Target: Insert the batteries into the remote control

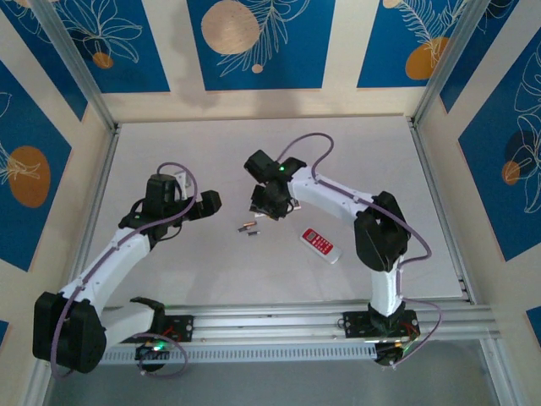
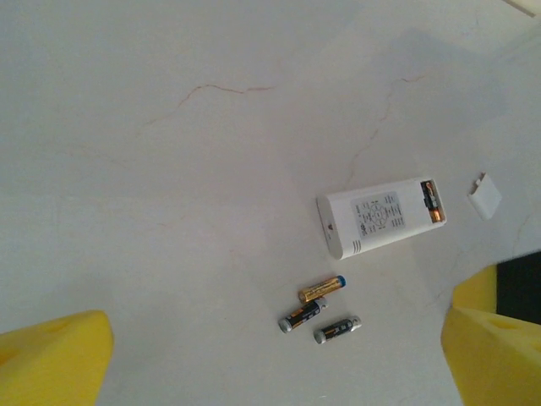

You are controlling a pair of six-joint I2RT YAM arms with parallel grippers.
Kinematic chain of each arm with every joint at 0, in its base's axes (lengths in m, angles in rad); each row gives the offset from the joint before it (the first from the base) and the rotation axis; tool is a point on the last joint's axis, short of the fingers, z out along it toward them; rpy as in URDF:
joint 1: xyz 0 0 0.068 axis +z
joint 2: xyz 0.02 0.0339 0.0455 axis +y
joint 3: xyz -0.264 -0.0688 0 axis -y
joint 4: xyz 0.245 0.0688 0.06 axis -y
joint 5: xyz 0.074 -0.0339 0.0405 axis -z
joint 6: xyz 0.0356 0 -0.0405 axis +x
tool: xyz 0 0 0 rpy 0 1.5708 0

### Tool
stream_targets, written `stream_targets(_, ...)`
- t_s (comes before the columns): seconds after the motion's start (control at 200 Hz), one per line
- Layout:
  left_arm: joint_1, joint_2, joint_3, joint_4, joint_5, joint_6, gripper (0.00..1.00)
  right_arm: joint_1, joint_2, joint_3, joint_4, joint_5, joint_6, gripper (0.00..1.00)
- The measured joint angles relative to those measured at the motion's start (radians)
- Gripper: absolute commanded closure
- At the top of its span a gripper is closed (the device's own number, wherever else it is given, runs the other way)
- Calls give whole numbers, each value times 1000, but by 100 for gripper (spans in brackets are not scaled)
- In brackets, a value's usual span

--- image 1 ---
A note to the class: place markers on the red and white remote control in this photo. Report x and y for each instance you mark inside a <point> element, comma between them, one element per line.
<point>320,244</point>

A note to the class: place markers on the right black controller board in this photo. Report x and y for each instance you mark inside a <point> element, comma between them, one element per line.
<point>391,354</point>

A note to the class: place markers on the aluminium frame post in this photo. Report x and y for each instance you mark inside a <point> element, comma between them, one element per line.
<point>76,63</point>
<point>452,59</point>

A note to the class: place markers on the aluminium table side rail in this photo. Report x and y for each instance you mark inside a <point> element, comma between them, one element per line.
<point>100,190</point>
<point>420,148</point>

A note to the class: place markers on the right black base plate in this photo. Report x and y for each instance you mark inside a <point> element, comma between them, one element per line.
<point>355,325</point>

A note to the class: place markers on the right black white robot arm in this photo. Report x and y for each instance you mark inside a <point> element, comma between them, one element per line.
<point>380,237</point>

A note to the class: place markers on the black controller board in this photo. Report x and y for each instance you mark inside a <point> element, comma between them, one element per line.
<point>152,352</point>
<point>391,354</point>

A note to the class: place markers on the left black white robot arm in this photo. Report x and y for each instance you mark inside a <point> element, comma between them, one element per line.
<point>114,258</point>

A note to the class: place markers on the aluminium mounting rail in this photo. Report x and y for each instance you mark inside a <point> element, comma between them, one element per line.
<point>270,327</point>

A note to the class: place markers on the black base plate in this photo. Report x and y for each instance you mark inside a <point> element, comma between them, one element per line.
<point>184,327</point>
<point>355,325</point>

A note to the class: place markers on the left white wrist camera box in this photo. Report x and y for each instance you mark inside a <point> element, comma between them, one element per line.
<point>181,179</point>

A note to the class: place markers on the left black controller board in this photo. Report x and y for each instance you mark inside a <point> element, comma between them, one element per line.
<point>152,352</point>

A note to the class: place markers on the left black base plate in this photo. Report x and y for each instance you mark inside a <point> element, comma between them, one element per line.
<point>184,327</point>

